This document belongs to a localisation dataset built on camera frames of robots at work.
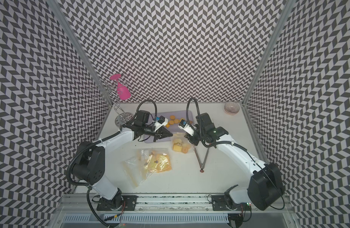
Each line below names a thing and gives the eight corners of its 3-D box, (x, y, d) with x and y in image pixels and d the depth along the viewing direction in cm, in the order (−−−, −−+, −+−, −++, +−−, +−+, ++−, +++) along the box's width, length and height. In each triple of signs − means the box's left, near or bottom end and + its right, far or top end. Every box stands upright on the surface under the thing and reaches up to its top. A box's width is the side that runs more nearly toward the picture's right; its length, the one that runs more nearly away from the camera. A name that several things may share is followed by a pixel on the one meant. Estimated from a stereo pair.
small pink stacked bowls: (224, 115, 111) (226, 110, 106) (222, 107, 117) (224, 101, 112) (238, 115, 111) (240, 110, 107) (235, 107, 117) (237, 101, 112)
